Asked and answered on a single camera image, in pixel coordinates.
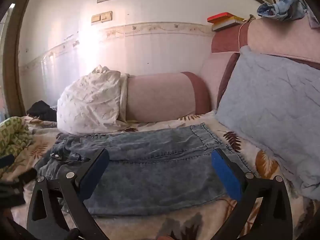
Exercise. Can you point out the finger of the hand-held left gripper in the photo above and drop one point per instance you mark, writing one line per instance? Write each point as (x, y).
(6, 160)

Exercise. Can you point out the wooden door frame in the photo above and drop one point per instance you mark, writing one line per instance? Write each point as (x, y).
(12, 55)

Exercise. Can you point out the white leaf print pillow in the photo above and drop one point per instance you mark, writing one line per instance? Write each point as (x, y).
(90, 100)

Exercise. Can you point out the pink padded headboard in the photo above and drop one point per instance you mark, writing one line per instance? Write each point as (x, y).
(275, 35)

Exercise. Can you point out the crumpled denim cloth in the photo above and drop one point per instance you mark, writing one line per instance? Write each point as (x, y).
(285, 7)

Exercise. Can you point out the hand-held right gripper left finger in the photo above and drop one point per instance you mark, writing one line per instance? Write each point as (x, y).
(95, 172)

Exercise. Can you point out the blue denim pants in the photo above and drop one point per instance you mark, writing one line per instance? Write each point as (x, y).
(155, 175)

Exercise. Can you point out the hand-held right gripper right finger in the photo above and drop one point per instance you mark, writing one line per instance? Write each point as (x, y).
(225, 175)

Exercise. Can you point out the grey-blue quilted pillow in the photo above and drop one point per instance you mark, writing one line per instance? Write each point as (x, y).
(270, 105)

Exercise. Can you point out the pink quilted bolster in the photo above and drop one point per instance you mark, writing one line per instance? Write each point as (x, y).
(160, 97)

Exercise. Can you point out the green patterned cloth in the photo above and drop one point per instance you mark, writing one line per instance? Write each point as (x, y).
(12, 135)

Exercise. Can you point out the leaf printed blanket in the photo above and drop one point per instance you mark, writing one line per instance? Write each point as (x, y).
(175, 226)

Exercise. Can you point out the red book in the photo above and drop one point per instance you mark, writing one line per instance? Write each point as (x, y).
(220, 17)

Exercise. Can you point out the black cloth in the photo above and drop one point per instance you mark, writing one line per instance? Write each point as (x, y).
(42, 111)

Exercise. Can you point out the gold wall switch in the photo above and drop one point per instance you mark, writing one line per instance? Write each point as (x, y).
(96, 19)
(106, 16)

